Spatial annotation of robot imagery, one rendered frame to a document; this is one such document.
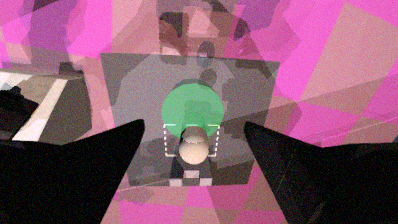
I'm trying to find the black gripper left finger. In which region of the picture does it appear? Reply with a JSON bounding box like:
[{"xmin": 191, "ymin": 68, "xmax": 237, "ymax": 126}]
[{"xmin": 0, "ymin": 119, "xmax": 145, "ymax": 224}]

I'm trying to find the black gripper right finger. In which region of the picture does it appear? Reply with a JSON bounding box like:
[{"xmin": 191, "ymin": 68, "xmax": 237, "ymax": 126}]
[{"xmin": 244, "ymin": 122, "xmax": 398, "ymax": 224}]

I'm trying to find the green glass bottle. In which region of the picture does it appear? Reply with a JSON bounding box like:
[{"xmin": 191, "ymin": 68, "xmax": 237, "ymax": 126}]
[{"xmin": 161, "ymin": 78, "xmax": 224, "ymax": 165}]

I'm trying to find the grey flat mat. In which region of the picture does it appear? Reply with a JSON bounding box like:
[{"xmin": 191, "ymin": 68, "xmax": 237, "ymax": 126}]
[{"xmin": 99, "ymin": 52, "xmax": 281, "ymax": 187}]

